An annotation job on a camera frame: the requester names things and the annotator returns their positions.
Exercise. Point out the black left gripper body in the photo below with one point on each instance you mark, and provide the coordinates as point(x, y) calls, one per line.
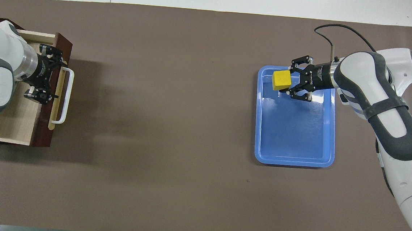
point(42, 71)

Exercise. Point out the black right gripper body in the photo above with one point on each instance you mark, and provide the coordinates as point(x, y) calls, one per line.
point(319, 78)

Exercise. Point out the yellow cube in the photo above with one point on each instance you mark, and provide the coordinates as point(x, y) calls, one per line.
point(281, 81)

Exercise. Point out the dark wooden drawer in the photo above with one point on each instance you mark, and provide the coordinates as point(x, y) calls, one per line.
point(13, 123)

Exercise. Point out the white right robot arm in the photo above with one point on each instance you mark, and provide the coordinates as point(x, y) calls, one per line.
point(401, 125)

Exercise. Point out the blue plastic tray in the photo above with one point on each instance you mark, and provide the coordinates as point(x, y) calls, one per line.
point(295, 136)

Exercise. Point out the brown table mat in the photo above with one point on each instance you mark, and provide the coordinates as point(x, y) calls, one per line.
point(172, 127)

